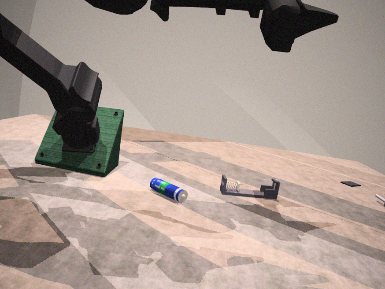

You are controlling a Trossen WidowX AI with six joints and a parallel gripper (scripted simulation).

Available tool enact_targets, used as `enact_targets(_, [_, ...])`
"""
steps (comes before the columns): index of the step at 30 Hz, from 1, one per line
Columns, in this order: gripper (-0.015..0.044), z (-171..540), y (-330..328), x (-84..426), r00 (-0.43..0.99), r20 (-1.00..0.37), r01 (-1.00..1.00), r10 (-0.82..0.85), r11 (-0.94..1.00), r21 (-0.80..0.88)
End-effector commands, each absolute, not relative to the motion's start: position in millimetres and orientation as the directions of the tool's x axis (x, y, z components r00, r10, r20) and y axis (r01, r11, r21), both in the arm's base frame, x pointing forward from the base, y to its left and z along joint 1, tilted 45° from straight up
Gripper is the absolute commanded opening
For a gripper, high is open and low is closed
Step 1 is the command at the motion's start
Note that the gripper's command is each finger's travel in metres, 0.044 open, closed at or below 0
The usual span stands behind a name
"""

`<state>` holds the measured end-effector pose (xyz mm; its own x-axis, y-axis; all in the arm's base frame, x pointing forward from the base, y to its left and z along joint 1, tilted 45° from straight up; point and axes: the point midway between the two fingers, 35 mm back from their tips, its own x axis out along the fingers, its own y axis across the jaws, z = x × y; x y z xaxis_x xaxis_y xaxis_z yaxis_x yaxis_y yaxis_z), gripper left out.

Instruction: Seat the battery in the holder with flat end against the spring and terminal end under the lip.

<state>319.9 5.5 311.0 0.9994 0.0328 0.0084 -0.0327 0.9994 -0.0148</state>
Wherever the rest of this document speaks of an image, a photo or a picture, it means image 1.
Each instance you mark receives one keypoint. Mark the blue cylindrical battery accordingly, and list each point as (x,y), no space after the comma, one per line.
(168,190)

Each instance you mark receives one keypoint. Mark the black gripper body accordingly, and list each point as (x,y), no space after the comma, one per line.
(278,22)

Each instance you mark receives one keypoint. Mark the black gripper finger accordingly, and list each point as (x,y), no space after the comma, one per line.
(312,18)

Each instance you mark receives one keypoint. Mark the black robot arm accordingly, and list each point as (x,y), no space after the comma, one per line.
(73,90)

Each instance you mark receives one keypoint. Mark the black battery holder with spring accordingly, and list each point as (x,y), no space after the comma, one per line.
(266,191)

